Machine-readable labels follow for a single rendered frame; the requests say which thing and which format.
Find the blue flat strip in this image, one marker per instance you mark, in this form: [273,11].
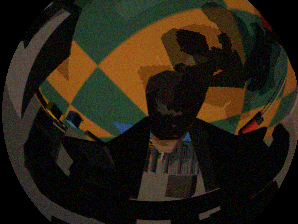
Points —
[122,127]

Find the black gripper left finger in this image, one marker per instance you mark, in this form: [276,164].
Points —
[124,155]

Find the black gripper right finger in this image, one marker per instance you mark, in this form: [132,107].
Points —
[218,151]

